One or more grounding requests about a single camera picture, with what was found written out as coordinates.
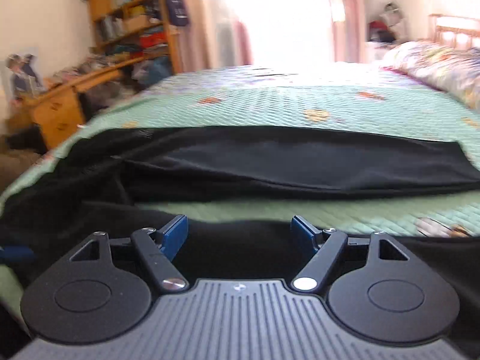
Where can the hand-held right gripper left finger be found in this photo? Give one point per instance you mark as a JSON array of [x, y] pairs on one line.
[[174, 234]]

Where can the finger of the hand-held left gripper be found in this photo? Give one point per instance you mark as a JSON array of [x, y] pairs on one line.
[[15, 254]]

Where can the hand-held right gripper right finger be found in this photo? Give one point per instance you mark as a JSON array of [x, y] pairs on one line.
[[303, 234]]

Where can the black pants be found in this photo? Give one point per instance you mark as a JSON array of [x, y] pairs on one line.
[[262, 165]]

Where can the green quilted bedspread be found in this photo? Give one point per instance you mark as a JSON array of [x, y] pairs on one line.
[[281, 97]]

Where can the wooden desk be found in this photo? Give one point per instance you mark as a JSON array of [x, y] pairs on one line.
[[60, 108]]

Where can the blue bag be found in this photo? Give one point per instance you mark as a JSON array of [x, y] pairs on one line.
[[155, 69]]

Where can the pink curtain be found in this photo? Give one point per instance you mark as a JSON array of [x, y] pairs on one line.
[[198, 18], [345, 7]]

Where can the floral pillow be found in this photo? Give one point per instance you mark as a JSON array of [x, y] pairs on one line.
[[438, 63]]

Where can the bright window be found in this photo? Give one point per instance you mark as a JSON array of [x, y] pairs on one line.
[[281, 15]]

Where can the navy hanging bag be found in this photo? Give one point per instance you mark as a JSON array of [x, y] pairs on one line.
[[177, 7]]

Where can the white plastic bag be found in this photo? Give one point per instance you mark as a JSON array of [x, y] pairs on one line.
[[392, 13]]

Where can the wooden bookshelf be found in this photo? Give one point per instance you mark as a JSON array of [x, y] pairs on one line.
[[101, 3]]

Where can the wooden bed headboard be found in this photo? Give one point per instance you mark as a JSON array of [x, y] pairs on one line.
[[457, 32]]

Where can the wall poster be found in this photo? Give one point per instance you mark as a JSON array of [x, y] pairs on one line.
[[22, 75]]

